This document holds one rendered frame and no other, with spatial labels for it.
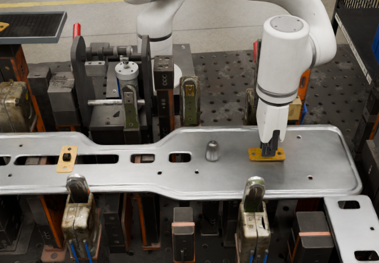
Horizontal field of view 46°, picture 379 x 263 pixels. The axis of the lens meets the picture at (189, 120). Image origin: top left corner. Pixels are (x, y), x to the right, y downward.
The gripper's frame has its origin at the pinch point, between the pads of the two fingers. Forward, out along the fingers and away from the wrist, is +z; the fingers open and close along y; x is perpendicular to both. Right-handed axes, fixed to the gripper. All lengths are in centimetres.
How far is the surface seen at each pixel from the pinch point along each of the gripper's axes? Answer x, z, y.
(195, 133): -16.4, 3.2, -7.9
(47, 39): -54, -13, -27
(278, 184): 1.3, 3.3, 8.9
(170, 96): -22.8, -0.3, -18.4
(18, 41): -61, -12, -27
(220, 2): 12, 103, -268
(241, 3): 29, 103, -267
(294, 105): 7.6, -2.7, -10.7
